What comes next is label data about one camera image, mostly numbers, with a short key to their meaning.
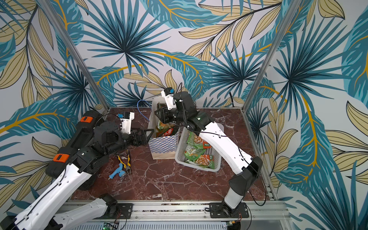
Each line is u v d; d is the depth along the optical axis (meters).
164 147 0.79
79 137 0.71
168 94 0.58
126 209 0.73
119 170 0.84
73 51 0.84
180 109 0.52
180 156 0.87
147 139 0.60
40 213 0.37
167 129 0.77
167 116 0.60
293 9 0.69
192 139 0.98
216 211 0.73
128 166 0.87
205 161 0.86
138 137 0.57
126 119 0.56
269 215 0.74
